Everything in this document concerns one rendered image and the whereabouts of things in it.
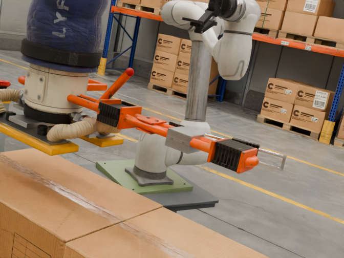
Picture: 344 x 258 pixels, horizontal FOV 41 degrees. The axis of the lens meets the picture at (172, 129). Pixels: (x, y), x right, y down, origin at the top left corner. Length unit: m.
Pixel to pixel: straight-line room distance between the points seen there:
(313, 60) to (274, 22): 1.48
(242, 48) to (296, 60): 8.37
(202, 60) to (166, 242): 1.12
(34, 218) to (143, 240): 0.28
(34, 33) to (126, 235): 0.59
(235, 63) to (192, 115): 0.61
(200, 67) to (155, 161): 0.48
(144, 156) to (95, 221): 0.84
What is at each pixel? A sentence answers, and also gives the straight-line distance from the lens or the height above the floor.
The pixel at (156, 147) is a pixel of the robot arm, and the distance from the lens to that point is 2.02.
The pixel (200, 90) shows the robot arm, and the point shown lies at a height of 1.22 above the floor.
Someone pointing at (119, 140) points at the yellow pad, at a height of 1.12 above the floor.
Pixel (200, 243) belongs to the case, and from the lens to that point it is 1.26.
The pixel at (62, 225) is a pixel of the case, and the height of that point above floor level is 0.94.
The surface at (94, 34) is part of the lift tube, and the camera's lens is 1.30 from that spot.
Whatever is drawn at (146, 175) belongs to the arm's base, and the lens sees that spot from 2.08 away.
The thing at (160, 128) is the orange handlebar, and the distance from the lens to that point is 1.11.
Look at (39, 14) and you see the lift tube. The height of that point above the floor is 1.45.
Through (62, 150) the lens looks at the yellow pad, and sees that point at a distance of 1.23.
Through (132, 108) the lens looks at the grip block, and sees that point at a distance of 1.20.
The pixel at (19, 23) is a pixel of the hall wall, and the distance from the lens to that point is 12.90.
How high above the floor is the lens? 1.49
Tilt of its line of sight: 13 degrees down
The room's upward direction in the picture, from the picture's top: 11 degrees clockwise
